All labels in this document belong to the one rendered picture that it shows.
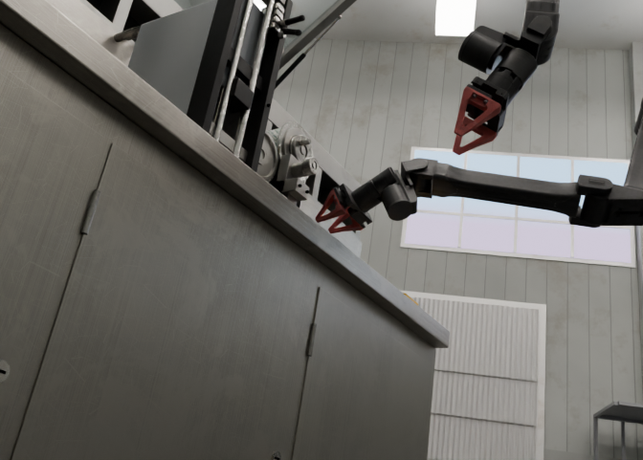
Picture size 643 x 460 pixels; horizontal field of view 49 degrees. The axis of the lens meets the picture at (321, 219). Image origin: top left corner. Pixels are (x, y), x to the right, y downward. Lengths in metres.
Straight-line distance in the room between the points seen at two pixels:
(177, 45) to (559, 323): 6.82
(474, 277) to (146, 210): 7.26
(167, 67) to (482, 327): 6.58
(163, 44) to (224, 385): 0.85
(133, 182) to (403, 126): 8.14
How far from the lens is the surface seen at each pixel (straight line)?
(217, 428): 1.02
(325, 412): 1.24
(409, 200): 1.52
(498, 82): 1.23
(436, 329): 1.61
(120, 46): 1.80
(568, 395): 7.84
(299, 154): 1.67
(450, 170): 1.58
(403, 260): 8.13
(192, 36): 1.56
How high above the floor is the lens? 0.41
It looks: 25 degrees up
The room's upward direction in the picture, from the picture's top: 9 degrees clockwise
